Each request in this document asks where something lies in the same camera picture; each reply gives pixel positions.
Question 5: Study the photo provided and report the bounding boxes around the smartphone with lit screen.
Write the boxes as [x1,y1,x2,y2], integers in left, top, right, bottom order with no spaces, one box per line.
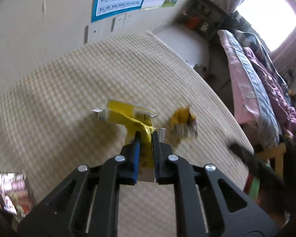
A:
[0,172,37,225]

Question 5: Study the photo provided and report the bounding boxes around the white wall socket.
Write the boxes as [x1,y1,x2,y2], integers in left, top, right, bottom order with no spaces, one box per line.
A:
[111,13,132,32]

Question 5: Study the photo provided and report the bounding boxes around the yellow paper box wrapper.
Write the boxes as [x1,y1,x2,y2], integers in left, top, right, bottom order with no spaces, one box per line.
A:
[92,99,166,182]

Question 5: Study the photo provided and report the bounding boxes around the beige checkered tablecloth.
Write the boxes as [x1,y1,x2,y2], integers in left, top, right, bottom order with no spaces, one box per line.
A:
[0,33,251,236]

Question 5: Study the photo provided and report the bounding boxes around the bed with purple bedding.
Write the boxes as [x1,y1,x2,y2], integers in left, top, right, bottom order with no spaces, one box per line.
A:
[218,29,296,149]

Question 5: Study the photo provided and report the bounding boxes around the small crumpled yellow wrapper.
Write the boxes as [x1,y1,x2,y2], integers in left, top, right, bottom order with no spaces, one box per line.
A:
[167,105,198,147]

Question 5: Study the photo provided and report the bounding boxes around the green rimmed red trash bin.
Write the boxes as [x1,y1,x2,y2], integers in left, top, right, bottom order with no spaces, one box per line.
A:
[243,173,260,201]

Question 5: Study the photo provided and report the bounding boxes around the dark cluttered shelf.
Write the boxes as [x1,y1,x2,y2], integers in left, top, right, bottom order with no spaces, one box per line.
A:
[177,0,239,42]

